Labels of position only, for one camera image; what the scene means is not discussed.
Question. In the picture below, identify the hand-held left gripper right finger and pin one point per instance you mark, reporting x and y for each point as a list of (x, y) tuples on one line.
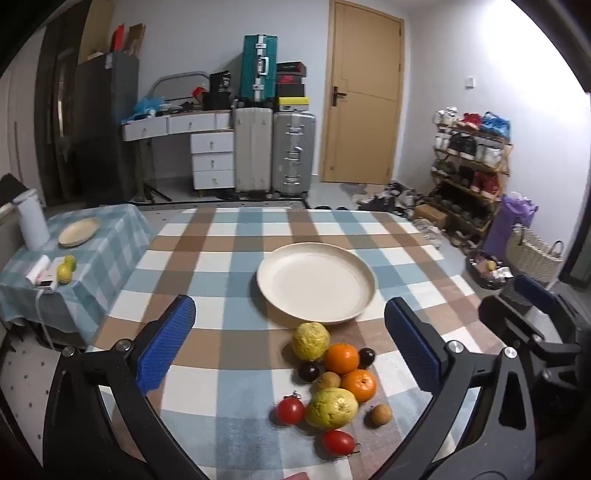
[(411, 341)]

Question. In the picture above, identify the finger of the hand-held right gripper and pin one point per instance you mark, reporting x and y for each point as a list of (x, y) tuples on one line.
[(508, 318), (535, 293)]

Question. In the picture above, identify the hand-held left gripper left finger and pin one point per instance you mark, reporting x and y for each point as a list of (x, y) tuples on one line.
[(166, 341)]

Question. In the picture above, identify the small brown longan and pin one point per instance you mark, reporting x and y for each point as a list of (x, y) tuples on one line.
[(331, 379), (380, 415)]

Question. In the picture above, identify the bumpy yellow guava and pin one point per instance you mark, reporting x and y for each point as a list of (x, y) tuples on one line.
[(310, 340)]

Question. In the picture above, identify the large green yellow guava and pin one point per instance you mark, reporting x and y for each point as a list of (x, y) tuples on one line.
[(331, 408)]

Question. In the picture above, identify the dark purple plum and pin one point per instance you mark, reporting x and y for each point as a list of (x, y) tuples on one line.
[(367, 357), (308, 371)]

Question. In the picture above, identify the large cream plate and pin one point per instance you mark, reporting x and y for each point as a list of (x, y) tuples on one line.
[(316, 281)]

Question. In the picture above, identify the oblong red tomato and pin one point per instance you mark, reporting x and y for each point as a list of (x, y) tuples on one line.
[(338, 443)]

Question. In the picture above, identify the round red tomato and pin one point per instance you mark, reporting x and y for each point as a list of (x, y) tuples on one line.
[(290, 410)]

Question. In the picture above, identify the woven basket bag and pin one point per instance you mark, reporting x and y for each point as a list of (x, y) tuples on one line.
[(533, 254)]

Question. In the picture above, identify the dark basket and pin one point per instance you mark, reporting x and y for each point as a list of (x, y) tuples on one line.
[(487, 272)]

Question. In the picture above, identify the orange tangerine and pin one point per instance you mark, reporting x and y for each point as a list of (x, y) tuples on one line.
[(358, 385), (342, 358)]

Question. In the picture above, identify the purple bag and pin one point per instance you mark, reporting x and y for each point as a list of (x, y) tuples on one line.
[(510, 221)]

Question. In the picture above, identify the brown blue checked tablecloth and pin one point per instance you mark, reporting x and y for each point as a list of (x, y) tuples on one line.
[(217, 277)]

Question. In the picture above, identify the blue checked side table cloth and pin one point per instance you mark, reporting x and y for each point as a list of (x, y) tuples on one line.
[(106, 267)]

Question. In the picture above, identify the yellow green fruit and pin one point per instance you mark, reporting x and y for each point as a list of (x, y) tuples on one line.
[(70, 262), (63, 273)]

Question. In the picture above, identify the brown cardboard box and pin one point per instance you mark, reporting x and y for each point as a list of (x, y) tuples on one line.
[(429, 214)]

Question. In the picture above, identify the white box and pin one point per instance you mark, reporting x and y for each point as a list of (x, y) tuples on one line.
[(44, 277)]

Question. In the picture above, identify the small cream plate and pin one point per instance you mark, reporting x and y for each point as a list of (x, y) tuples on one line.
[(79, 231)]

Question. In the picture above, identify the pile of slippers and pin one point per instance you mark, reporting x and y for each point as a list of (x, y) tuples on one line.
[(388, 194)]

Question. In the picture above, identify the black tripod stand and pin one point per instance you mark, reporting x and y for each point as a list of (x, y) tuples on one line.
[(154, 191)]

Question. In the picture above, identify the rows of shoes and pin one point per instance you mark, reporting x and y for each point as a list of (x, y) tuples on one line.
[(475, 147)]

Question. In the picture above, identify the white bottle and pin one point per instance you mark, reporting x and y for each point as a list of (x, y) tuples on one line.
[(31, 221)]

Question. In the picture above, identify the white desk with drawers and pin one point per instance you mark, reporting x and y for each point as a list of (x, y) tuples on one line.
[(212, 152)]

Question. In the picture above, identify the beige suitcase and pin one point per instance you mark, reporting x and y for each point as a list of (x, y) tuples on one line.
[(251, 147)]

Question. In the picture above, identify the silver suitcase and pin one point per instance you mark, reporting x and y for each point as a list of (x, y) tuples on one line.
[(294, 152)]

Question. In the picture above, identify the black cabinet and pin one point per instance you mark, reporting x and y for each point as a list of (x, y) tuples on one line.
[(104, 124)]

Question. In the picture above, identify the blue plastic bag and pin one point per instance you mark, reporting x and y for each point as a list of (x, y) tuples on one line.
[(148, 105)]

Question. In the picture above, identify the wooden door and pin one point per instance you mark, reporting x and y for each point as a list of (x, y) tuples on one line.
[(364, 92)]

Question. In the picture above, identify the black carton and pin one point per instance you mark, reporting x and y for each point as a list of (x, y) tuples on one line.
[(219, 82)]

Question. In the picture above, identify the yellow black shoebox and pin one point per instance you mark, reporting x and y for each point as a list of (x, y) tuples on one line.
[(292, 104)]

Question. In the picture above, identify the black red shoebox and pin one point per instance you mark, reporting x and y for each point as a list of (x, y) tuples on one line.
[(290, 87)]

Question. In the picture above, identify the teal suitcase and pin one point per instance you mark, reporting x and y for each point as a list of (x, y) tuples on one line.
[(258, 67)]

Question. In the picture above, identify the cardboard boxes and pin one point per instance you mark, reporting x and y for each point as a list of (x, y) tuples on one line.
[(99, 27)]

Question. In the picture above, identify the grey metal chair frame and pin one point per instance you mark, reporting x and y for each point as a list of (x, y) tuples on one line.
[(178, 76)]

